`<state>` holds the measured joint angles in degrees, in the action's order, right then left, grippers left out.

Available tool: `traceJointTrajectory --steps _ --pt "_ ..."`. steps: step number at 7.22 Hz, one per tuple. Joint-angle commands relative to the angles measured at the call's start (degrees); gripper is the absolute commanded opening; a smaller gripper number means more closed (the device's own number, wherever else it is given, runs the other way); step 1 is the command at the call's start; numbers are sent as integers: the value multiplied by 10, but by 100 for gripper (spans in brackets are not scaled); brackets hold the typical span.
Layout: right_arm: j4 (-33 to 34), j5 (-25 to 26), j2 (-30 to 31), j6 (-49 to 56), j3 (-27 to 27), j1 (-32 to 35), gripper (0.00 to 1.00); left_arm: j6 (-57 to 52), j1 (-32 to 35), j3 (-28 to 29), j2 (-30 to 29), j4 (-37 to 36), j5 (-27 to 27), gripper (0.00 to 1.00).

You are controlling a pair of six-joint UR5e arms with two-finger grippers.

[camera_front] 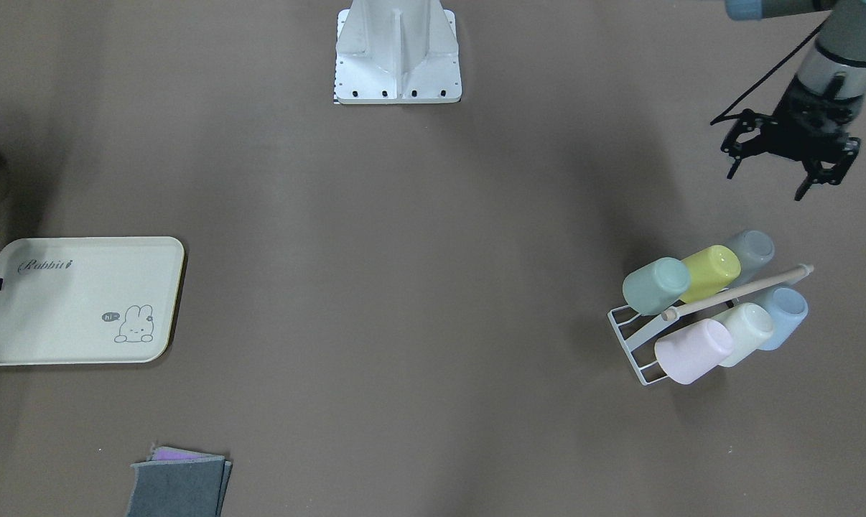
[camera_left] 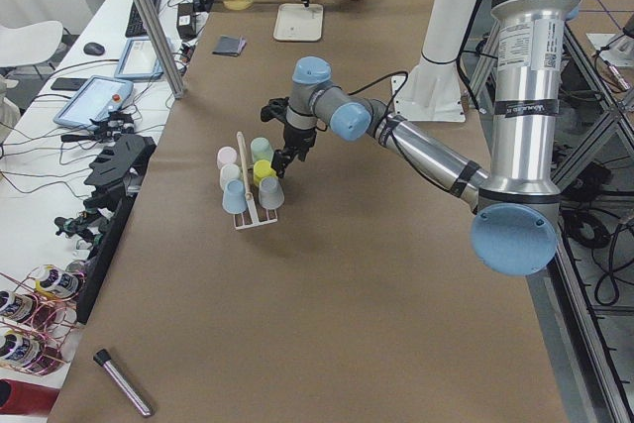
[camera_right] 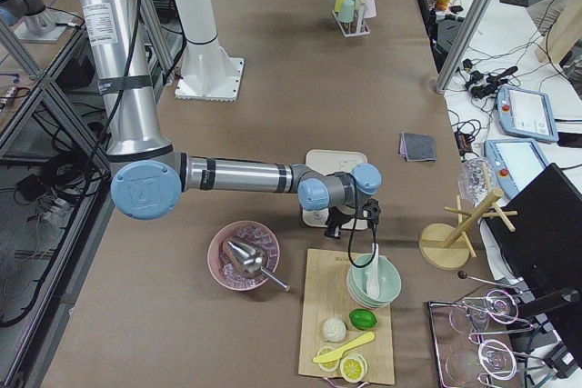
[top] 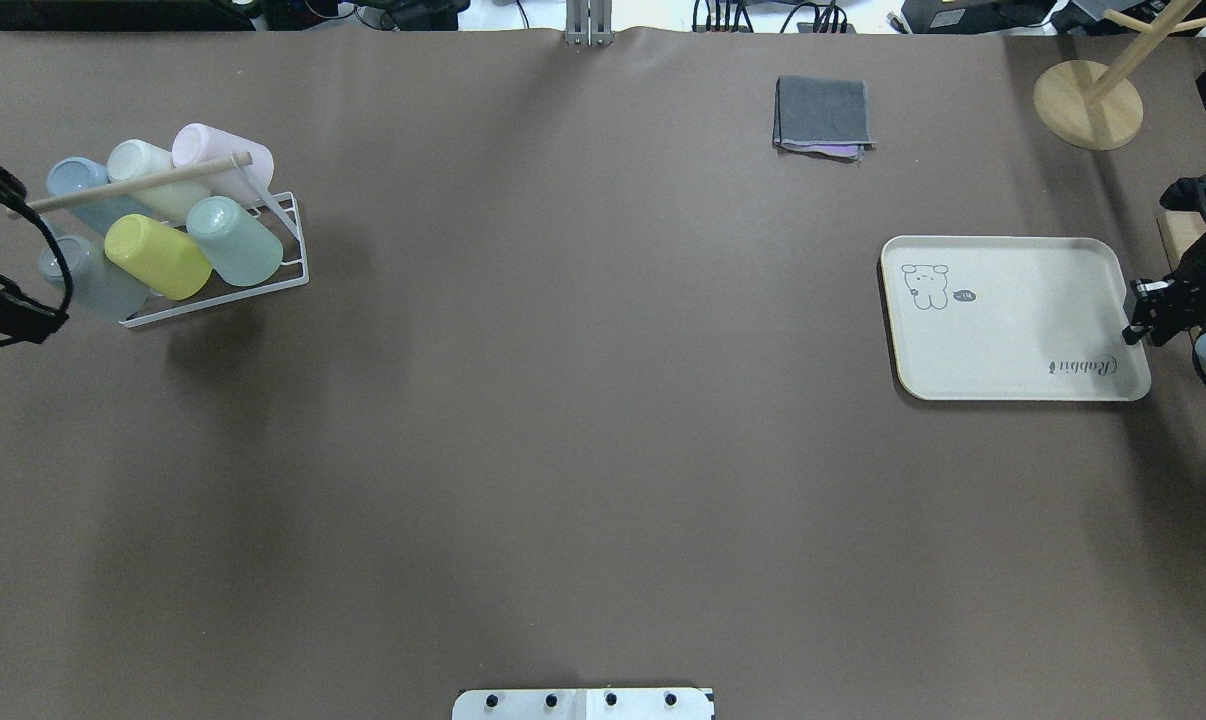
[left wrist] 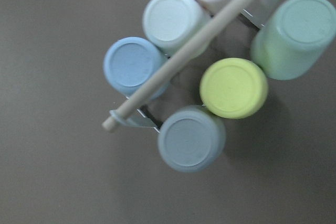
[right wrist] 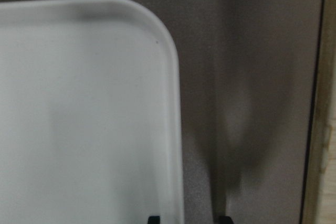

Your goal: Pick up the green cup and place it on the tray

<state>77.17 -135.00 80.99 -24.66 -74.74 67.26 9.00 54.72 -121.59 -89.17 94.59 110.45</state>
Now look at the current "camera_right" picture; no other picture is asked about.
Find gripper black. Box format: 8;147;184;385
324;206;356;239

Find beige rabbit tray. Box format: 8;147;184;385
302;149;367;228

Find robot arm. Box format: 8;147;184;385
80;0;381;238

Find green cup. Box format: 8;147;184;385
337;0;355;24

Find pink cup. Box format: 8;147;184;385
364;0;376;19

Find clear textured glass cup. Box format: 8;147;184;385
458;158;489;204

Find wooden cutting board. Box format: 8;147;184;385
297;249;396;383

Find white ceramic spoon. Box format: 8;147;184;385
366;243;380;300

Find stacked green bowls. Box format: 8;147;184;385
346;253;403;310

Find metal ice scoop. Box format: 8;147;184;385
223;238;290;292

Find green lime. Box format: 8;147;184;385
348;308;378;330

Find pink bowl with ice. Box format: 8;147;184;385
207;220;280;291

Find white steamed bun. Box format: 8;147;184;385
322;317;347;343

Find wooden mug tree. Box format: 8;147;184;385
418;188;517;271

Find folded grey cloth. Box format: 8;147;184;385
398;132;437;162

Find yellow plastic knife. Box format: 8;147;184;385
312;332;376;363

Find lemon slice behind knife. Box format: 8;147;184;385
316;345;340;373

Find lemon slice front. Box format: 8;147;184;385
339;353;368;383

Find teach pendant near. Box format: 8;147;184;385
484;138;548;199

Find teach pendant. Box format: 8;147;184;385
497;85;558;143
484;138;548;199

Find black monitor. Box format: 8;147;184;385
487;164;581;363

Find teach pendant far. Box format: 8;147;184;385
497;85;558;143

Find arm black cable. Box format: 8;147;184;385
346;174;378;266

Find white wire cup rack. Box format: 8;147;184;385
332;0;371;37

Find white camera pole base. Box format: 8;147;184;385
175;0;245;102

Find aluminium frame post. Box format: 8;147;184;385
435;0;490;95

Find black wire glass rack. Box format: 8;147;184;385
425;272;582;388

